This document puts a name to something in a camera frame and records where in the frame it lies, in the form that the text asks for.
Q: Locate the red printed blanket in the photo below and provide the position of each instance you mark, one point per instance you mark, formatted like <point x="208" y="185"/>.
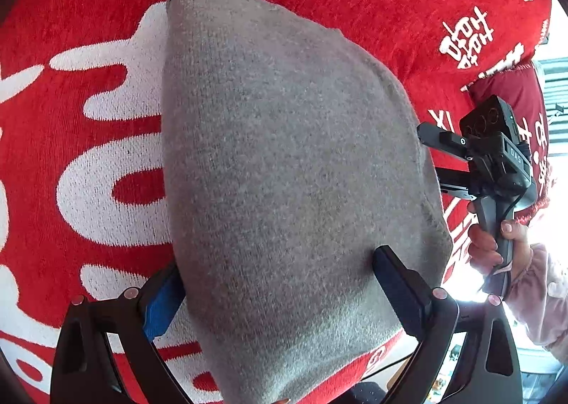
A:
<point x="88" y="76"/>

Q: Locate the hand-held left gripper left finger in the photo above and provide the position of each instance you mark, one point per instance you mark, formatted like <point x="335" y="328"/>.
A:
<point x="162" y="306"/>

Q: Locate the grey knit sweater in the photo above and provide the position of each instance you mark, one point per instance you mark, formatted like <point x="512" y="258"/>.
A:
<point x="288" y="164"/>

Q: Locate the person's right hand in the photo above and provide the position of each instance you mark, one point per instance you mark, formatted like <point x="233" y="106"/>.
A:
<point x="481" y="249"/>

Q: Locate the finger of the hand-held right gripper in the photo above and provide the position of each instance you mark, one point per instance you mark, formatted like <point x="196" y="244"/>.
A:
<point x="455" y="184"/>
<point x="443" y="140"/>

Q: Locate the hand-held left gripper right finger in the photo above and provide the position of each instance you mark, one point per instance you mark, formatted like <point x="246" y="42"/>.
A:
<point x="395" y="288"/>

